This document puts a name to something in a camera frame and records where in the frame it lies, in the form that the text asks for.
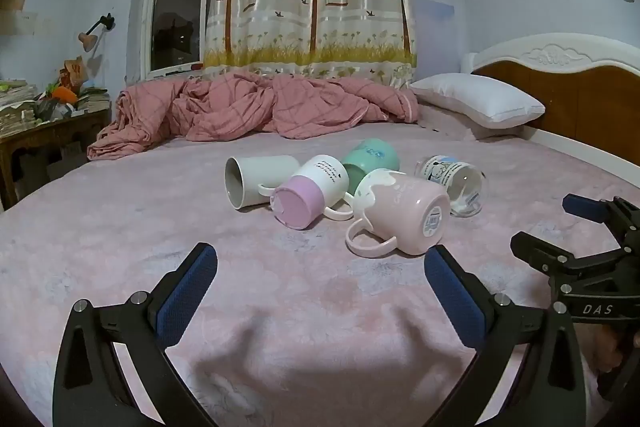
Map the person's right hand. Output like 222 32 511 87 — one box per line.
575 322 622 375

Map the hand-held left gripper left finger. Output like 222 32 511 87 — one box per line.
52 243 218 427

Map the white pillow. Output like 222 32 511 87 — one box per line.
409 73 546 130

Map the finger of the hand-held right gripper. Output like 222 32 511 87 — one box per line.
510 231 640 290
562 193 640 253

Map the printed glass cup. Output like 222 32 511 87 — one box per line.
414 156 487 217

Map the white and wooden headboard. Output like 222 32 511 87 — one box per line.
460 33 640 168

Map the pile of books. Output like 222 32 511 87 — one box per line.
76 87 111 114

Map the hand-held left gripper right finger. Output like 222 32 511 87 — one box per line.
424 244 587 427

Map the pink pillow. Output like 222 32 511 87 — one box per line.
417 102 521 142

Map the plain white cup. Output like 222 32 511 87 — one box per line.
224 154 301 212

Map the green cup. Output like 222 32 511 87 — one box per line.
342 138 401 196

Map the orange printed box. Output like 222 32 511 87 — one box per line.
59 56 90 90

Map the stack of papers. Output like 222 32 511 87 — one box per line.
0 79 43 138

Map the pink wall lamp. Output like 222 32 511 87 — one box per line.
77 13 115 54

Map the orange packet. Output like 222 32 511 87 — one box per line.
51 84 79 105

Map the pink bed sheet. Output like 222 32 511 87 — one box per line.
0 107 640 427

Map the wooden desk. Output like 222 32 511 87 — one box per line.
0 109 111 210

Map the pink checked quilt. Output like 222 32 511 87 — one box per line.
86 72 421 162

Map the pink cup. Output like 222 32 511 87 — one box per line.
345 168 452 259

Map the purple and white cup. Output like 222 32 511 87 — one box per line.
270 154 356 230

